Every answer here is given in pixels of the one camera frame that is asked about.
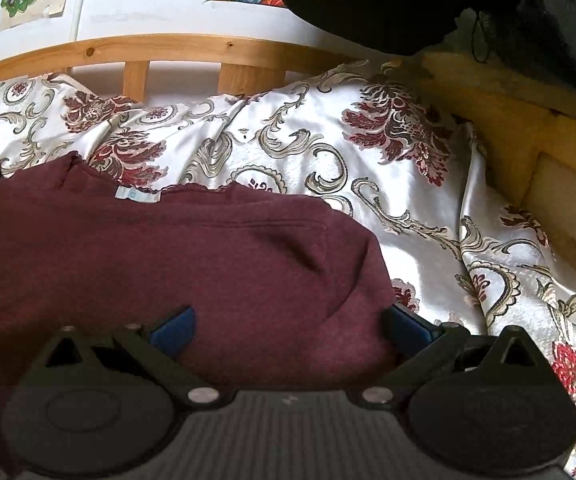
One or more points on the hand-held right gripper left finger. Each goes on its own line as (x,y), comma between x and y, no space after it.
(173,332)

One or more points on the dark fuzzy cloth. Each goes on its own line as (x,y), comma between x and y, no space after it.
(393,0)

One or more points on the white wall pipe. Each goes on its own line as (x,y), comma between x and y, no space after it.
(80,0)

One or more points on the maroon long-sleeved sweater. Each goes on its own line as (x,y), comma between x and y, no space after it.
(168,260)

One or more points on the floral satin bedspread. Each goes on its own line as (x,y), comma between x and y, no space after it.
(318,125)

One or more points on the wooden bed frame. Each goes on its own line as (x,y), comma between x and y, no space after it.
(193,47)

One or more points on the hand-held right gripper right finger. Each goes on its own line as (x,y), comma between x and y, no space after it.
(408,331)

